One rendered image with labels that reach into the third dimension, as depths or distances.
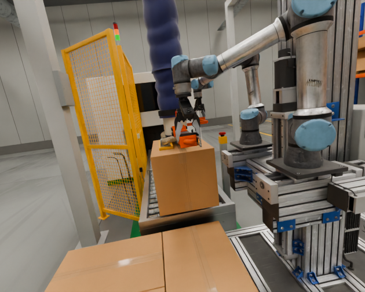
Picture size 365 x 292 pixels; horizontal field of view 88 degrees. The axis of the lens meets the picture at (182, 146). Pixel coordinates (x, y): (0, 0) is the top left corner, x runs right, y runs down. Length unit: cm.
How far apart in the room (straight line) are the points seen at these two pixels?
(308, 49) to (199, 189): 91
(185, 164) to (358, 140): 92
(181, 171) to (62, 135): 126
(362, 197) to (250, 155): 63
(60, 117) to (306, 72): 187
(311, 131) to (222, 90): 995
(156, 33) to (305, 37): 90
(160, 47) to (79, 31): 986
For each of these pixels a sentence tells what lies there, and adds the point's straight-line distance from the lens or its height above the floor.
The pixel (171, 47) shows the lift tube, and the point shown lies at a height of 173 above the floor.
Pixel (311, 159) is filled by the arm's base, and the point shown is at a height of 108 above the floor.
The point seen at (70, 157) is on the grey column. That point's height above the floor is 99.
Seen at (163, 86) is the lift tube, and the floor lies 150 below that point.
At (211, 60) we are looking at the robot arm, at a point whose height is 151.
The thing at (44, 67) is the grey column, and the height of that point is 181.
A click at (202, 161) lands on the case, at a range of 120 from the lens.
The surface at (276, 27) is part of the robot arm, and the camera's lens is 94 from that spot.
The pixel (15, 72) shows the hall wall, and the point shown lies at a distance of 1205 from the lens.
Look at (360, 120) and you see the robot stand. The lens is 130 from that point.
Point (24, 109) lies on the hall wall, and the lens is 1190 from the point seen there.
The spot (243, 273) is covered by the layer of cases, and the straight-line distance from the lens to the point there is 113.
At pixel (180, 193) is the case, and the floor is 81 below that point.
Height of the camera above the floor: 136
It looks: 13 degrees down
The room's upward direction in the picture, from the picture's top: 7 degrees counter-clockwise
